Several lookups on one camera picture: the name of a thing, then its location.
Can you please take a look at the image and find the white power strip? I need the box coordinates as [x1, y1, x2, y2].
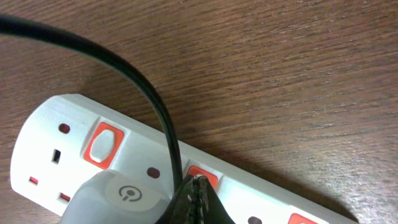
[10, 94, 349, 223]

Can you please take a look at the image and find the black USB charging cable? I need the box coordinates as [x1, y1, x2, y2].
[0, 14, 183, 192]

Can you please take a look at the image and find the white USB charger plug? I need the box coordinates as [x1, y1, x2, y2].
[60, 170, 170, 224]

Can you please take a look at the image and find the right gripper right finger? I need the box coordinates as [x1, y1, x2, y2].
[197, 176, 234, 224]

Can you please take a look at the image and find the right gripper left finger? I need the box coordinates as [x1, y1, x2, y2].
[155, 175, 199, 224]

